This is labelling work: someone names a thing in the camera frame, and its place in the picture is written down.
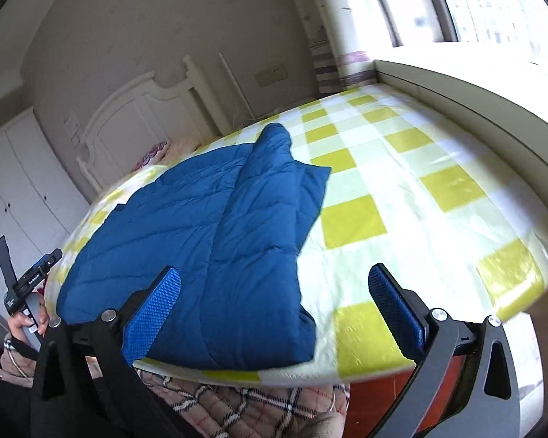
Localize person's plaid coat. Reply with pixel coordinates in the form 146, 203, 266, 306
137, 367, 352, 438

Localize white wardrobe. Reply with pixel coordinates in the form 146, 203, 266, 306
0, 108, 90, 329

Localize striped curtain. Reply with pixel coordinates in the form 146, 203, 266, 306
297, 0, 393, 99

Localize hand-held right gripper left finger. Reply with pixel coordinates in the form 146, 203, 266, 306
31, 265, 184, 438

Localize white wooden headboard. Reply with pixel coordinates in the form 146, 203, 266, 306
75, 55, 220, 183

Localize white window ledge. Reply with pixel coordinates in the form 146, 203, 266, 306
372, 57, 548, 220

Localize white wall rod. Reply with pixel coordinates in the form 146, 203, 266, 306
218, 53, 256, 119

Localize pink patterned pillow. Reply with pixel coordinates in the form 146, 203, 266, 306
134, 136, 202, 169

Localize yellow checked bedsheet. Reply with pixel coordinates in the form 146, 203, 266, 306
41, 83, 548, 384

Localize person's left hand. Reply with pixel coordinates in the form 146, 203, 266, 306
8, 309, 40, 344

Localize beige wall socket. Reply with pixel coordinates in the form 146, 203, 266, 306
254, 65, 288, 87

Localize window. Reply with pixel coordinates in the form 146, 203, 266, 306
361, 0, 548, 62

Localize blue down jacket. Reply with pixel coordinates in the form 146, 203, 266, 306
56, 123, 332, 372

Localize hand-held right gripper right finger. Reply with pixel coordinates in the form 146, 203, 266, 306
368, 262, 524, 438

